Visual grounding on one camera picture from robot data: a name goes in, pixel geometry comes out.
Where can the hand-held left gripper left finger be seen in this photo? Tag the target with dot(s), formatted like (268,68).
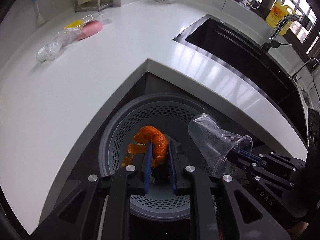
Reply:
(147,170)

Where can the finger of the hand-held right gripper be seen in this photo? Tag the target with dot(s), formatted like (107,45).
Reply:
(243,162)
(253,157)

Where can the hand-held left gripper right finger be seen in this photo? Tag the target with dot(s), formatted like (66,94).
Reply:
(172,167)

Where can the orange peel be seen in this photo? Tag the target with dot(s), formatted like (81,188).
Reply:
(160,142)

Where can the clear plastic cup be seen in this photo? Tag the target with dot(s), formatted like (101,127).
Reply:
(210,140)

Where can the grey perforated trash bin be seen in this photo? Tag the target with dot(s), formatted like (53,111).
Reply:
(155,115)

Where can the clear plastic bag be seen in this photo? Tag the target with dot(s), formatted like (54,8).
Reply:
(50,51)

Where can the clear plastic package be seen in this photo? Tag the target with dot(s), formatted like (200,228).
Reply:
(92,17)

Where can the small chrome faucet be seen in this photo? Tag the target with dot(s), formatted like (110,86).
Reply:
(301,67)

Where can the black kitchen sink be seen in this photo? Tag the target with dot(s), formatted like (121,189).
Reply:
(225,37)

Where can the chrome kitchen faucet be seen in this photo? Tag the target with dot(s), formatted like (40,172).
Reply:
(277,28)

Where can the yellow oil bottle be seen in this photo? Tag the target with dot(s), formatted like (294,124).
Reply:
(277,15)

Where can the blue and white bottle brush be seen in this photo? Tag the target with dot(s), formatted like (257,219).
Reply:
(40,18)

